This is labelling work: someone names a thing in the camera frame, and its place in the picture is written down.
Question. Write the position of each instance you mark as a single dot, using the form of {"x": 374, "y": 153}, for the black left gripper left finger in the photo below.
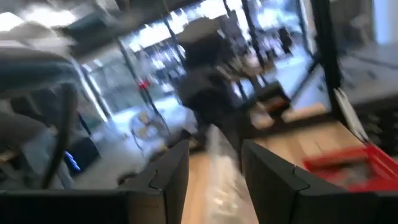
{"x": 93, "y": 208}

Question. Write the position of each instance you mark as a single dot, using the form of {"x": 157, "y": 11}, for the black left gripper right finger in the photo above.
{"x": 311, "y": 208}

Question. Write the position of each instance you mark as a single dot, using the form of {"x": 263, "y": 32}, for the red plastic slotted basket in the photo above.
{"x": 382, "y": 168}

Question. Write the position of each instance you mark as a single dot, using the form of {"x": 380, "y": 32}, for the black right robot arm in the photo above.
{"x": 208, "y": 93}

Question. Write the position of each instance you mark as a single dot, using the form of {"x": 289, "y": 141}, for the silver aluminium bar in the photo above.
{"x": 351, "y": 115}

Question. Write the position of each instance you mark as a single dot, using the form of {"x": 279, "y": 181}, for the black aluminium table frame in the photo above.
{"x": 326, "y": 62}

